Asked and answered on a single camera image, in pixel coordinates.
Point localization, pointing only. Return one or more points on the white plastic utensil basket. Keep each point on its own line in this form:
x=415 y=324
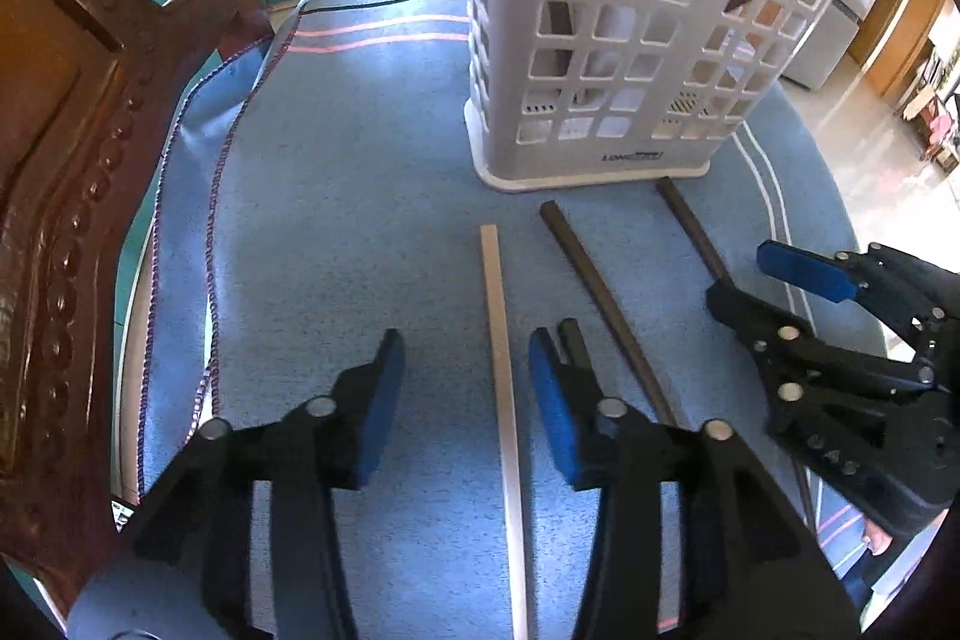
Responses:
x=585 y=175

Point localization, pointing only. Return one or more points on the beige chopstick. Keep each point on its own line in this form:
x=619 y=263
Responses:
x=499 y=325

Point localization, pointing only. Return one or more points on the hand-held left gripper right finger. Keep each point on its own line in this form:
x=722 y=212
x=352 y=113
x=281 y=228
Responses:
x=555 y=407

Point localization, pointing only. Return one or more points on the brown wooden door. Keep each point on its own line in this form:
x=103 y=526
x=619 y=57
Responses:
x=892 y=33

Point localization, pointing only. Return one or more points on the blue striped cloth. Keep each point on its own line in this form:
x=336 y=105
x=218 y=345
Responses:
x=337 y=235

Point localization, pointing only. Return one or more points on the carved wooden chair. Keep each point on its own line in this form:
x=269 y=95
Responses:
x=60 y=160

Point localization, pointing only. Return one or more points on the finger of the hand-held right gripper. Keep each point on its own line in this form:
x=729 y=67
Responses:
x=802 y=269
x=750 y=317

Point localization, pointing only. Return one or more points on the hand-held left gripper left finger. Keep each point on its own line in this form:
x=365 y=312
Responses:
x=382 y=400

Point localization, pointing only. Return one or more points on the dark brown chopstick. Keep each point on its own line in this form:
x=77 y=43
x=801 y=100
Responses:
x=600 y=295
x=690 y=227

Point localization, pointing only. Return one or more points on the person's right hand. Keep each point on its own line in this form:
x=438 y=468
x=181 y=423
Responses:
x=876 y=539

